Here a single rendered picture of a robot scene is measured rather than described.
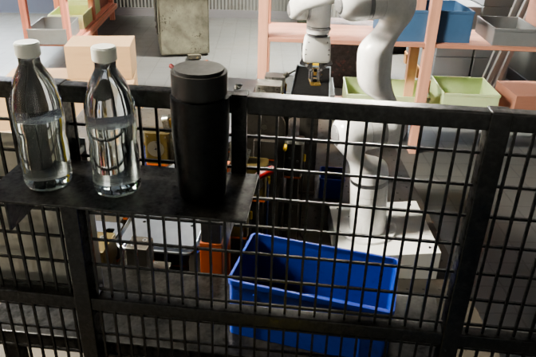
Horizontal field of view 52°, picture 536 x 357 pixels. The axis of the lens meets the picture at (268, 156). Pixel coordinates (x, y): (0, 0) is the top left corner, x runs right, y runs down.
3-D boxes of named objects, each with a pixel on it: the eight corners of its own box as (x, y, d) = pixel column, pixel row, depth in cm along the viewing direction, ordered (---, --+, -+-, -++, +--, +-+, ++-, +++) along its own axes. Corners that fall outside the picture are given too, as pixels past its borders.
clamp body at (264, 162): (242, 255, 185) (242, 155, 169) (274, 258, 184) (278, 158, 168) (238, 267, 180) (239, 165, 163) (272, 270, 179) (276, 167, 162)
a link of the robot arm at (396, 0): (347, 141, 176) (393, 133, 180) (363, 158, 166) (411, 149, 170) (352, -21, 153) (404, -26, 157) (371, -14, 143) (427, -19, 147)
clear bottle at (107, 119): (104, 174, 80) (88, 38, 72) (147, 178, 80) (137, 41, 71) (86, 196, 75) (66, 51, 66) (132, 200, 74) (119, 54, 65)
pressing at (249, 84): (217, 78, 261) (217, 75, 261) (264, 80, 259) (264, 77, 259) (111, 249, 138) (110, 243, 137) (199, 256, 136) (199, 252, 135)
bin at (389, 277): (251, 280, 122) (252, 231, 116) (392, 309, 115) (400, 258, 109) (226, 333, 107) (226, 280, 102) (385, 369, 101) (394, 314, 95)
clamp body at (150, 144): (147, 209, 209) (140, 125, 194) (178, 212, 208) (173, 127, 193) (141, 219, 204) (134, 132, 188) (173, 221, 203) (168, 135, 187)
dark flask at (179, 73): (182, 178, 80) (176, 57, 72) (234, 182, 79) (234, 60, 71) (168, 205, 73) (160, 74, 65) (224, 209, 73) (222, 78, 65)
